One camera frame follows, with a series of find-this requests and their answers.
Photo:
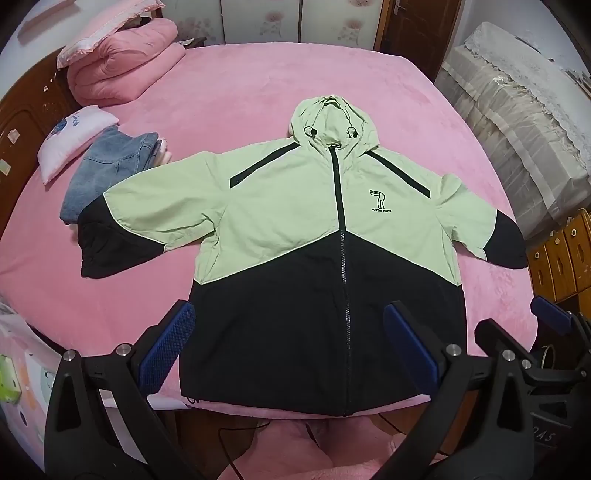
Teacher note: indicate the folded light clothes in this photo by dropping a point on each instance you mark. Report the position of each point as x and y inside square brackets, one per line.
[162, 152]

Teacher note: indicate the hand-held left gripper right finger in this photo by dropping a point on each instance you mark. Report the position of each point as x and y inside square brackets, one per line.
[411, 346]

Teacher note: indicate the white printed bag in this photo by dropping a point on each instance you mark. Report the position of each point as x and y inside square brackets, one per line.
[32, 332]

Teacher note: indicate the wooden headboard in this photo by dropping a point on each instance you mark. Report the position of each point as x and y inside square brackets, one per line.
[23, 115]

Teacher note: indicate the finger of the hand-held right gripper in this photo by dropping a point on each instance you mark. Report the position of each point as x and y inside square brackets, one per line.
[496, 334]
[549, 314]

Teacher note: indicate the brown wooden door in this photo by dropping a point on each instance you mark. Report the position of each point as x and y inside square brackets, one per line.
[425, 32]

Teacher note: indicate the white printed pillow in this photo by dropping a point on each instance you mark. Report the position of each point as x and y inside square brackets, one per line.
[69, 134]

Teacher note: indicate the wooden drawer cabinet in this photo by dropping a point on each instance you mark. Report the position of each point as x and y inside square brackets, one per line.
[558, 263]

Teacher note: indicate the person's pink fleece pants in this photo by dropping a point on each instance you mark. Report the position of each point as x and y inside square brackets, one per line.
[286, 443]

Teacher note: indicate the beige covered sofa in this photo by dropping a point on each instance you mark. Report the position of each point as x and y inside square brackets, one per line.
[508, 115]

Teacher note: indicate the pink lace pillow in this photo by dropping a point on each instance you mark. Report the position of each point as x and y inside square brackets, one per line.
[97, 27]

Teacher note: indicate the green and black hooded jacket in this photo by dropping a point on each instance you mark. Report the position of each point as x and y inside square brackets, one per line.
[277, 207]

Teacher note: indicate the pink bed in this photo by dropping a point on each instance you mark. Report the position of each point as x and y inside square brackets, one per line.
[277, 83]

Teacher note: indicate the folded pink quilt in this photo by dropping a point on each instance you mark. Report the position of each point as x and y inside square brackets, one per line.
[129, 60]

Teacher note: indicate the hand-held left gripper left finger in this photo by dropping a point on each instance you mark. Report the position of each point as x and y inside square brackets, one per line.
[173, 341]

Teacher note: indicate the floral wardrobe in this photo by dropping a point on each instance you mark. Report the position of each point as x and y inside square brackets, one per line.
[258, 21]

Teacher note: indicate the folded blue jeans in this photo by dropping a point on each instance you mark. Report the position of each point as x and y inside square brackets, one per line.
[106, 161]

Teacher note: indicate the white lace cloth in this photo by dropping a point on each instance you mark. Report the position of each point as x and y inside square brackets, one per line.
[545, 60]

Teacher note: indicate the green box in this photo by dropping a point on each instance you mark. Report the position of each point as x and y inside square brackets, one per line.
[9, 378]

